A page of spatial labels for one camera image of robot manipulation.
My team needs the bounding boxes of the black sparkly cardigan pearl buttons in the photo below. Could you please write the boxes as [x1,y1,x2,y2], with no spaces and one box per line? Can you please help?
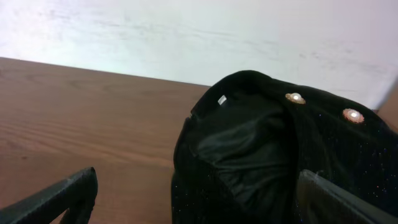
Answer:
[171,70,397,223]

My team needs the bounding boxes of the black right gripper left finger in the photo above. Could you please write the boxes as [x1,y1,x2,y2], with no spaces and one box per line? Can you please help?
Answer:
[1,167,98,224]

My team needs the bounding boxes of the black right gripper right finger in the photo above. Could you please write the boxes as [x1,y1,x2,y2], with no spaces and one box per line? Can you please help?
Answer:
[297,170,397,224]

